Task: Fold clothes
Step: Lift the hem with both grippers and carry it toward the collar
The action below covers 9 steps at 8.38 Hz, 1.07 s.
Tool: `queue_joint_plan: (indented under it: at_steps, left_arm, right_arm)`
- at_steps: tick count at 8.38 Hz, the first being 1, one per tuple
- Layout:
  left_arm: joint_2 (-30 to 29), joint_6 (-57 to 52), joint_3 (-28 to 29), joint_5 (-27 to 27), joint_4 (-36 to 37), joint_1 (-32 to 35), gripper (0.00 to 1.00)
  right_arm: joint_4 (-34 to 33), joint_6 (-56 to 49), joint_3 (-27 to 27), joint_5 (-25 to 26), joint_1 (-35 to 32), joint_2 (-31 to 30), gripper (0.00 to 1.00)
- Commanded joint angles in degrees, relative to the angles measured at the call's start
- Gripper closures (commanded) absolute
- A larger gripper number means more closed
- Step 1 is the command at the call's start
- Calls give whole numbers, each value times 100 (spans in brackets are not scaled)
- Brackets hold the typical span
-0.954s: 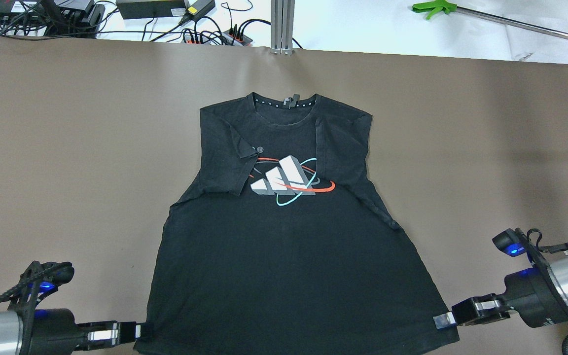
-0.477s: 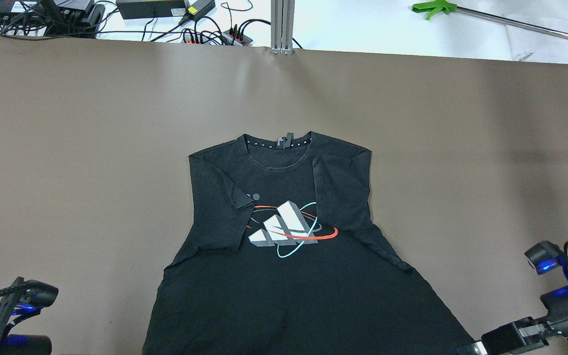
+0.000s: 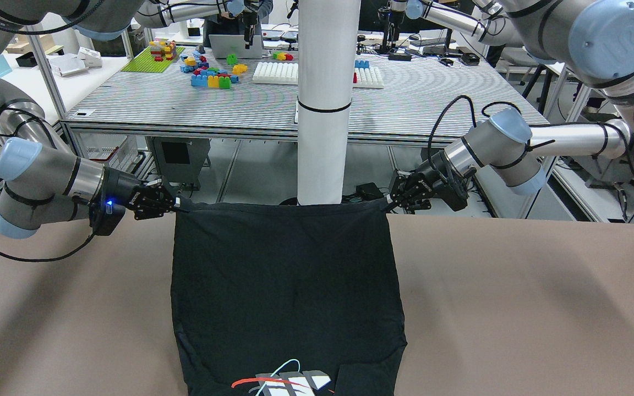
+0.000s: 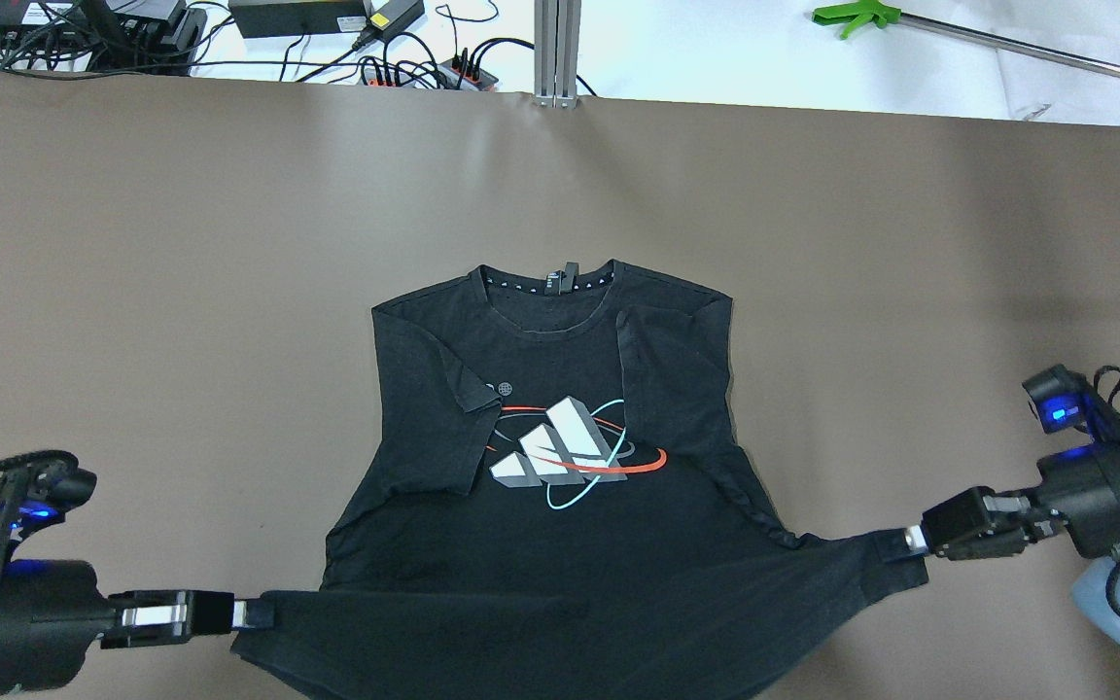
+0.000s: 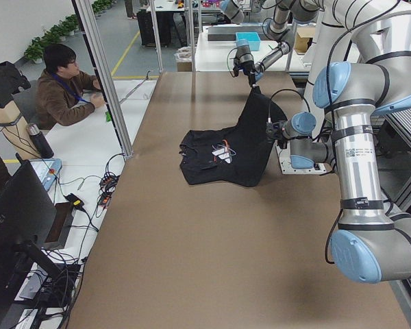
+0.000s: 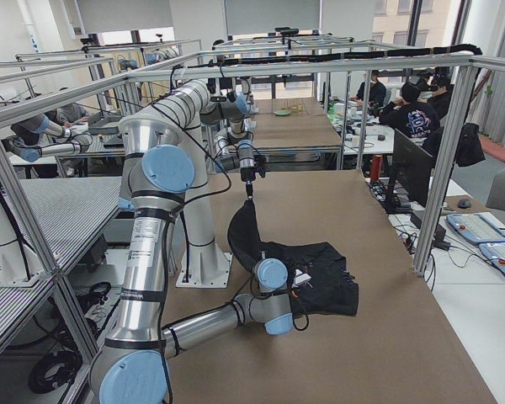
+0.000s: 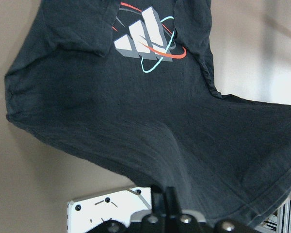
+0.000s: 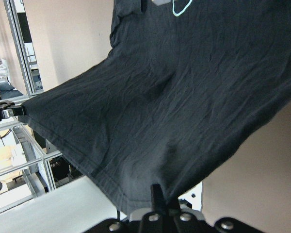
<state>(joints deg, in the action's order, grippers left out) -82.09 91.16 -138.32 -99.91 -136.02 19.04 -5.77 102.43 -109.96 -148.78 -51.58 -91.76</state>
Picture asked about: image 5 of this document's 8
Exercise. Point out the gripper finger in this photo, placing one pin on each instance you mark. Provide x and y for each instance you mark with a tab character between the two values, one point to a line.
252	80

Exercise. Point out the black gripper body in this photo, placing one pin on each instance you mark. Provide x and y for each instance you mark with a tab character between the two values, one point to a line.
275	134
251	72

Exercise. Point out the black printed t-shirt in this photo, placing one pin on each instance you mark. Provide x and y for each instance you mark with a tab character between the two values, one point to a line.
237	154

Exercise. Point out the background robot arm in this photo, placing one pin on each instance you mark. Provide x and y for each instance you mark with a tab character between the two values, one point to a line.
232	11

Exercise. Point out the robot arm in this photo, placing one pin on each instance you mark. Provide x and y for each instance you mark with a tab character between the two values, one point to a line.
366	244
276	29

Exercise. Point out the blue plastic tray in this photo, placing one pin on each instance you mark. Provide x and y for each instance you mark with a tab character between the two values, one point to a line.
252	39

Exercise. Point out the cardboard box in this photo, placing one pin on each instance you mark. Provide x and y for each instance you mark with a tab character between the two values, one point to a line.
303	38

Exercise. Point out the black power strip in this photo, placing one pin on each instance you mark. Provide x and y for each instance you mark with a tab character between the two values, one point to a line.
107	186

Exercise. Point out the seated man brown jacket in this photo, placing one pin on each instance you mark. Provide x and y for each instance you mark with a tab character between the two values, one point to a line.
65	95

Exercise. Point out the black thermos bottle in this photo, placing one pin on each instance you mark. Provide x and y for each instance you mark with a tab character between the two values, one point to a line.
39	141

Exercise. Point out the blue grey teach pendant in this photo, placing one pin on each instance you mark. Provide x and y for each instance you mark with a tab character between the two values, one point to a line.
47	170

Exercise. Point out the black Huawei monitor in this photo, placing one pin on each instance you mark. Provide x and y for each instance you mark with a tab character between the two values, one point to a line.
26	216

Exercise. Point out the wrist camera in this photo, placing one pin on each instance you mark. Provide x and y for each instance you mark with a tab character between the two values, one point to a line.
272	131
237	68

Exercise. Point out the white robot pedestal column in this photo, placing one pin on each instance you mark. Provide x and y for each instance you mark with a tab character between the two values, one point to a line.
322	51

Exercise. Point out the green handled long stick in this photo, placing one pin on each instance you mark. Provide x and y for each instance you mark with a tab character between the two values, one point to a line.
108	117

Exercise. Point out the aluminium frame post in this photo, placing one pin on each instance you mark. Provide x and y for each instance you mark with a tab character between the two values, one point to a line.
88	25

